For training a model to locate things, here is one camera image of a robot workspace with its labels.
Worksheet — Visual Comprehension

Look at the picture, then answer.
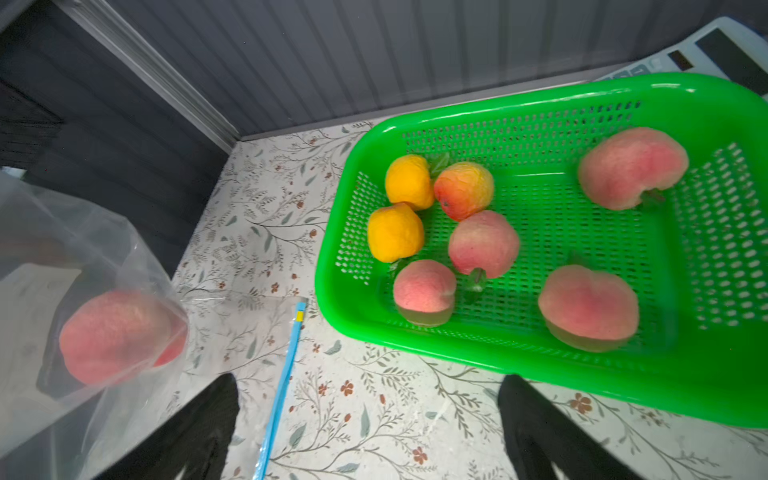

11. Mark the light blue calculator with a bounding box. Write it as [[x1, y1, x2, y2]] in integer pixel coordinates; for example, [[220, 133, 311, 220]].
[[602, 16, 767, 99]]

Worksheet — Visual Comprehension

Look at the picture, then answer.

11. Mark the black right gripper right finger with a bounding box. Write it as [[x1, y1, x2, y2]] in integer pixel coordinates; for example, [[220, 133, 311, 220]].
[[497, 375, 640, 479]]

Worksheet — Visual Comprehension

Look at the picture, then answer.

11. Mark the red yellow peach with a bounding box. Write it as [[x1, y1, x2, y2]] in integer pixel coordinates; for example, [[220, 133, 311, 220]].
[[434, 162, 494, 221]]

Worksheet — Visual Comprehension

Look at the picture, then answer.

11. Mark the clear zip-top bag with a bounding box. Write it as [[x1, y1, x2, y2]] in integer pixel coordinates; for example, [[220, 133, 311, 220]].
[[177, 292, 309, 479], [1, 175, 188, 479]]

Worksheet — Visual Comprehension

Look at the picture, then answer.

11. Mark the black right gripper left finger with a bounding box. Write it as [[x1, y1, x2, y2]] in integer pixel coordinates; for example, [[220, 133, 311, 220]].
[[98, 373, 239, 479]]

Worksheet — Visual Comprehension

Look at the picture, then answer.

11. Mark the pink peach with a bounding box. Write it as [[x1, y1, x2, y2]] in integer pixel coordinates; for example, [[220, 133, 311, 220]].
[[448, 210, 521, 279], [578, 127, 689, 211], [393, 260, 457, 328], [59, 290, 188, 385], [538, 265, 639, 352]]

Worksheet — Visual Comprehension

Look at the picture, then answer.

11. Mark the green plastic basket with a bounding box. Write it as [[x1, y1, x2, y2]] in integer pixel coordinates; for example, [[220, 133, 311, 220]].
[[315, 73, 767, 429]]

